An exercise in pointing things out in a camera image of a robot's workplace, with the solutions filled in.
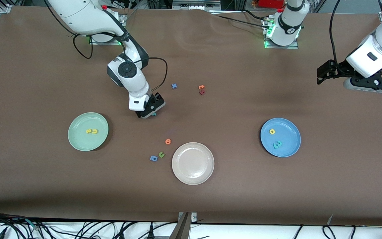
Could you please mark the aluminium profile beam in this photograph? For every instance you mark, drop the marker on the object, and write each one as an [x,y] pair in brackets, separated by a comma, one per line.
[181,229]

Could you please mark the beige plate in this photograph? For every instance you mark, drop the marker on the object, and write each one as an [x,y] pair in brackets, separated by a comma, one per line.
[193,163]

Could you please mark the grey paper tab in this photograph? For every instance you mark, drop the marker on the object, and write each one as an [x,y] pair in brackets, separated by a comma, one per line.
[330,219]

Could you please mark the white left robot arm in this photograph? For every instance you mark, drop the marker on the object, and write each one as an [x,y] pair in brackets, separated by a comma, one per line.
[287,23]

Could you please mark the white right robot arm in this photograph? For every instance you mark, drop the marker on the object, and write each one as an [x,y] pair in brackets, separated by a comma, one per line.
[128,69]

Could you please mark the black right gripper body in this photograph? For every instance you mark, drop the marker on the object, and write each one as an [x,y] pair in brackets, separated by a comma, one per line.
[154,101]

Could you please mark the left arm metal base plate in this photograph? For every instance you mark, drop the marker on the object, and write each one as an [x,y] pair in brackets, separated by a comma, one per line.
[280,47]

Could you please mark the small metal mounting plate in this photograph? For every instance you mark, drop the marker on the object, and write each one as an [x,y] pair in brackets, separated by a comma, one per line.
[194,217]

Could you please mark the green plate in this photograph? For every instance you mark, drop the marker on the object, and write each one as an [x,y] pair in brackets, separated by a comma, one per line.
[88,139]

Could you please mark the red box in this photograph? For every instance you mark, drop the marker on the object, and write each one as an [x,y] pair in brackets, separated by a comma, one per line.
[270,3]

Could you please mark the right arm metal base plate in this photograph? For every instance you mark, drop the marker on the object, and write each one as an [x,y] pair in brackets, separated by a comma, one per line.
[106,43]

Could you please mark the brown table cover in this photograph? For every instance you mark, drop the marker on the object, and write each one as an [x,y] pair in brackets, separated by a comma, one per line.
[191,199]

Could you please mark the grey metal frame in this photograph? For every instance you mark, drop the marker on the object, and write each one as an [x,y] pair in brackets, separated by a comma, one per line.
[196,4]

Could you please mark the blue plate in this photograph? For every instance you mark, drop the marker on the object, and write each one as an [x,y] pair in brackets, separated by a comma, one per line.
[287,136]

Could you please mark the blue foam letter a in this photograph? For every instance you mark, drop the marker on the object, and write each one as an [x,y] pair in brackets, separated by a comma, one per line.
[154,158]

